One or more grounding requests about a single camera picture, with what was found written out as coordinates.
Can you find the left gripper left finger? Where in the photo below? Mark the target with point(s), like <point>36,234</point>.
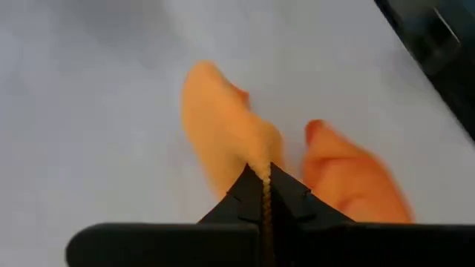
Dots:
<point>167,244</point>

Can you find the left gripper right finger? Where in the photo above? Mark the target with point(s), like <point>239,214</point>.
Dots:
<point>334,244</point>

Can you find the orange towel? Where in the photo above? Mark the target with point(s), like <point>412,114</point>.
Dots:
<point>222,122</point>

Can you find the black table frame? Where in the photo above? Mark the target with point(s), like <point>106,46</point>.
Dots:
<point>441,41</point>

